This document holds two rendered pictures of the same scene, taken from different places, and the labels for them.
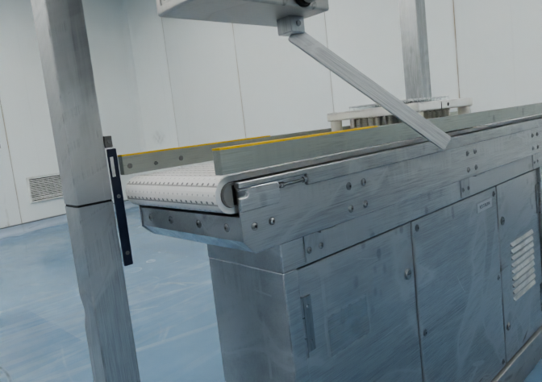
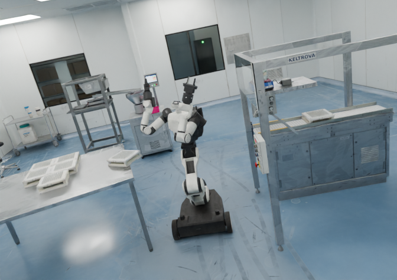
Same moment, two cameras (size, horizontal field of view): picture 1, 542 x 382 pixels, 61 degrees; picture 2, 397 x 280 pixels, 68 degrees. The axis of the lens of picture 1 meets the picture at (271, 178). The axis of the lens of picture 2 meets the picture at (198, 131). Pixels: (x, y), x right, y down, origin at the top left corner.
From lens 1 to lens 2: 2.49 m
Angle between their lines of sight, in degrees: 46
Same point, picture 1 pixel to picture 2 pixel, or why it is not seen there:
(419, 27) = (347, 81)
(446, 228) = (324, 143)
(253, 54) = (374, 9)
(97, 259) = (249, 139)
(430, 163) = (310, 131)
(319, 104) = not seen: outside the picture
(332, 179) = (279, 135)
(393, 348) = (300, 163)
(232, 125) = not seen: hidden behind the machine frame
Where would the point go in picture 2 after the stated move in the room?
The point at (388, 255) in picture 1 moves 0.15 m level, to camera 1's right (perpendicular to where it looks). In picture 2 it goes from (300, 147) to (315, 149)
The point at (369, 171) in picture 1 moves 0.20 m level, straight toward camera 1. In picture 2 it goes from (289, 134) to (276, 141)
